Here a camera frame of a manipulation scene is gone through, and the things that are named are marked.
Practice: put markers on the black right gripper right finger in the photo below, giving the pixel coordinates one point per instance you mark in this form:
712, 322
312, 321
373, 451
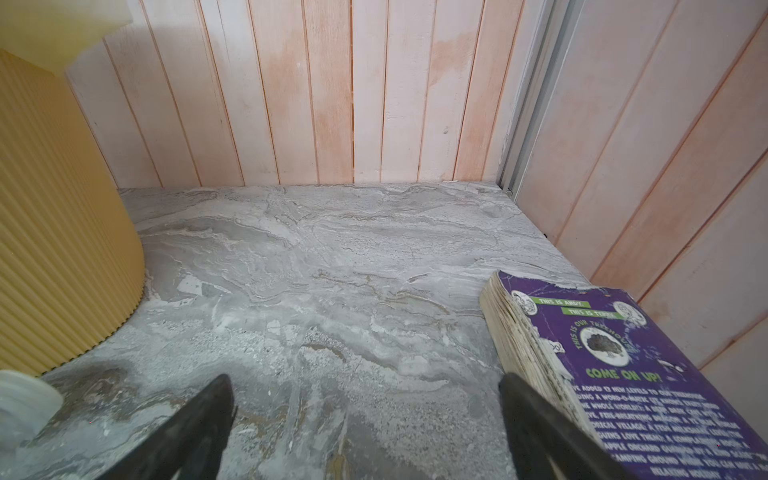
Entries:
546, 445

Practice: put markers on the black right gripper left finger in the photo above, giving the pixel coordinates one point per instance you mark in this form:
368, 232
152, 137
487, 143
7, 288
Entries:
190, 444

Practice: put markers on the white cap clear bottle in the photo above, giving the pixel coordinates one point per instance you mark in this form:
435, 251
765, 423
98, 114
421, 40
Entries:
27, 405

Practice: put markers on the yellow ribbed trash bin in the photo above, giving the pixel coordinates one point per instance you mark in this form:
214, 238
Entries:
72, 263

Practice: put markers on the yellow plastic bin liner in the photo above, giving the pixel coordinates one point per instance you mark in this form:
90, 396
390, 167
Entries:
52, 34

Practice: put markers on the purple paperback book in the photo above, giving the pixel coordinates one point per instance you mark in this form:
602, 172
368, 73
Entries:
602, 362

